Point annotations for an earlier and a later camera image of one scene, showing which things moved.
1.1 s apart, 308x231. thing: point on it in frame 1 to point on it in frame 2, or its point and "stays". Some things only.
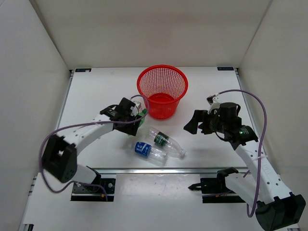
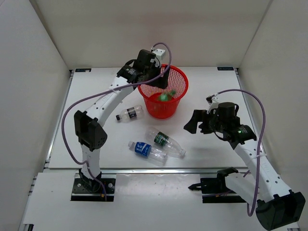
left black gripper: [131, 130] to [161, 82]
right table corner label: [225, 68] stays
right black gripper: [200, 116] stays
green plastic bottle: [142, 114] to [165, 97]
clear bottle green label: [163, 141] stays
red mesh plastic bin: [163, 85] stays
